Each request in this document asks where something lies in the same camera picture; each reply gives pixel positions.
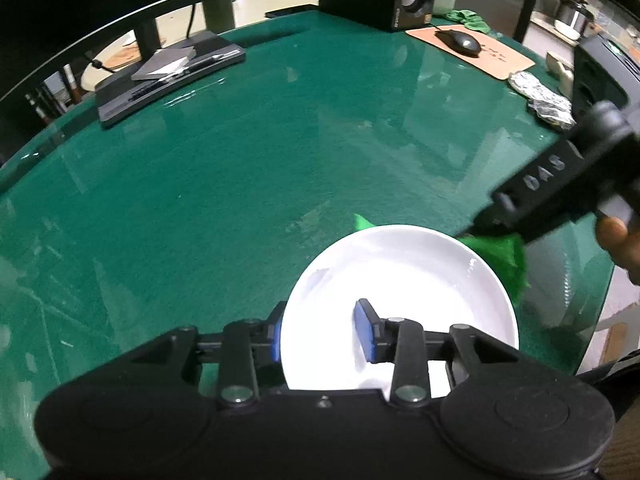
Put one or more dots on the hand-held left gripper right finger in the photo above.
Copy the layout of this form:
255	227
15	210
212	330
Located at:
364	332

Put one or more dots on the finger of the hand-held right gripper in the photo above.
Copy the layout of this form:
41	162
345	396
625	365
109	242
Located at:
487	223

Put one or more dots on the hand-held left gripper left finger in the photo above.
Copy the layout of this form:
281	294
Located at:
276	342

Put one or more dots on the bright green cloth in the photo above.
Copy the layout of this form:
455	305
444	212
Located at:
500	260

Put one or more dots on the white plate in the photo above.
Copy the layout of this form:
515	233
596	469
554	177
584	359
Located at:
400	270

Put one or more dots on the person's right hand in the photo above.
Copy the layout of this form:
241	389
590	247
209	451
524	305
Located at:
612	235

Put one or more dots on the crumpled aluminium foil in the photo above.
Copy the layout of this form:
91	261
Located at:
529	85
552	112

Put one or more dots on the white plastic object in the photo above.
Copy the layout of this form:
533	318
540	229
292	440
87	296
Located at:
560	72

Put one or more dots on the black printer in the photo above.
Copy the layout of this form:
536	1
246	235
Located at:
600	75

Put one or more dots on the brown mouse pad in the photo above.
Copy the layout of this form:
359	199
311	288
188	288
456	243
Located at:
505	60

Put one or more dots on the silver rice cooker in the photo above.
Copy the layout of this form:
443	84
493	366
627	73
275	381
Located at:
572	17

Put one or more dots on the black computer mouse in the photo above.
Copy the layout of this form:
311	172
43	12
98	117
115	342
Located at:
462	42

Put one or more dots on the black metal pole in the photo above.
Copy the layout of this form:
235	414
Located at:
530	0

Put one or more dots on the dark green crumpled cloth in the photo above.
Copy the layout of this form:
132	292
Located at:
467	20

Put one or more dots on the grey notepad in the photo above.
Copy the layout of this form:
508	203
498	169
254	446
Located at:
162	62

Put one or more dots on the dark grey monitor base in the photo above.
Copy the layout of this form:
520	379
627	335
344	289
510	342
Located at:
210	42

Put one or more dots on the round wooden board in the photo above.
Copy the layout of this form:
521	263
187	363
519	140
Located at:
122	57

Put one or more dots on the brown bottle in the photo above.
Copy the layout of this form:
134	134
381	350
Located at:
72	85

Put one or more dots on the black monitor stand post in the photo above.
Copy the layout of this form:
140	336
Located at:
147	40

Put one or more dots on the dark green post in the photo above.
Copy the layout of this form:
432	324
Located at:
218	15

